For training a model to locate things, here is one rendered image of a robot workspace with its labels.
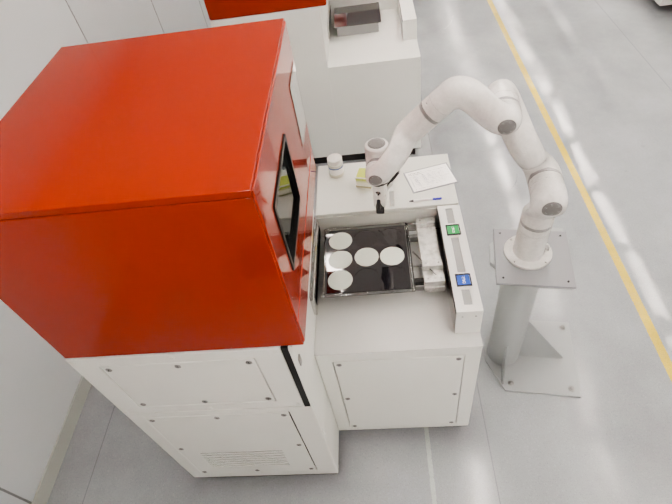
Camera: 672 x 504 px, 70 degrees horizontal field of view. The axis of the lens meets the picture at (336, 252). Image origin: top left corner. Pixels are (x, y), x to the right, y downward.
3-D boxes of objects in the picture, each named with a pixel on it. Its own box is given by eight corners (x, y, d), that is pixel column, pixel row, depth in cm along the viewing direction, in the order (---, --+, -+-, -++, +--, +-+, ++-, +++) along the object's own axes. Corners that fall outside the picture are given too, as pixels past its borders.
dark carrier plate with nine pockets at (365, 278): (324, 294, 193) (324, 293, 192) (326, 232, 215) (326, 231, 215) (411, 288, 189) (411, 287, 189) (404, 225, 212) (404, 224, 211)
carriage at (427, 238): (424, 292, 192) (424, 288, 190) (416, 227, 216) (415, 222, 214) (445, 291, 191) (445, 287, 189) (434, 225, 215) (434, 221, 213)
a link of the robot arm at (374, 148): (389, 181, 174) (390, 165, 180) (387, 152, 164) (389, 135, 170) (365, 181, 175) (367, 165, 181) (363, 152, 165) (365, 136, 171)
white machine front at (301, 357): (304, 406, 170) (280, 348, 141) (314, 237, 224) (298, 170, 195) (313, 406, 170) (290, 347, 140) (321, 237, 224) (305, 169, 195)
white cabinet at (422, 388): (340, 437, 244) (314, 357, 184) (341, 285, 308) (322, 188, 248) (470, 433, 237) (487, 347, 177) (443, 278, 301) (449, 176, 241)
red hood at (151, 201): (64, 359, 148) (-86, 222, 104) (139, 185, 202) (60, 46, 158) (306, 345, 140) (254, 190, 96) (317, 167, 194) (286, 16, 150)
